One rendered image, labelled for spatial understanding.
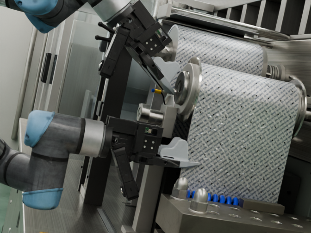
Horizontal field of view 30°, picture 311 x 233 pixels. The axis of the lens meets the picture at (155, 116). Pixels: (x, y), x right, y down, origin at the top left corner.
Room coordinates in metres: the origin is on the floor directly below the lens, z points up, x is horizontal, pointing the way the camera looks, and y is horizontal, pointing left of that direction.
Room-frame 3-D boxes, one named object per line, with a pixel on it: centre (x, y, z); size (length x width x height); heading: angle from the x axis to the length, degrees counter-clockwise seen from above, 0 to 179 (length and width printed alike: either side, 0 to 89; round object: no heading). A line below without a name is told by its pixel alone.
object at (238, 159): (1.26, -0.19, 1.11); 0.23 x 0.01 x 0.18; 104
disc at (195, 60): (1.29, -0.06, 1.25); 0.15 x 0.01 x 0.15; 14
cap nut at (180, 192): (1.16, -0.08, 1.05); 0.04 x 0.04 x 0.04
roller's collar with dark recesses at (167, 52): (1.52, 0.03, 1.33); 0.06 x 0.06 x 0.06; 14
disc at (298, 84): (1.35, -0.30, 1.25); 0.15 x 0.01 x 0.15; 14
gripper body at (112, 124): (1.20, 0.04, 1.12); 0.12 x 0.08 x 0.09; 104
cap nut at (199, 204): (1.07, -0.11, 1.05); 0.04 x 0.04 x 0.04
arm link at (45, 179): (1.17, 0.21, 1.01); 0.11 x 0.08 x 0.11; 60
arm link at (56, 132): (1.16, 0.19, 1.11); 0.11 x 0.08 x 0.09; 104
